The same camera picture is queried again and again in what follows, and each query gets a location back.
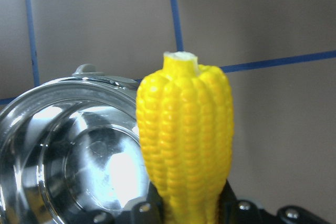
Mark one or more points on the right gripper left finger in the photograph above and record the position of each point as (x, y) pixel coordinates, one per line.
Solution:
(148, 209)

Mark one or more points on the steel electric pot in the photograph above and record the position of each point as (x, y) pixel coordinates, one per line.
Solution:
(69, 147)

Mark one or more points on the yellow corn cob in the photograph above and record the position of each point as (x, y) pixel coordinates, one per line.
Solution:
(185, 117)

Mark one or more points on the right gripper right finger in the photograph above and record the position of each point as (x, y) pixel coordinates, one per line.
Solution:
(234, 210)

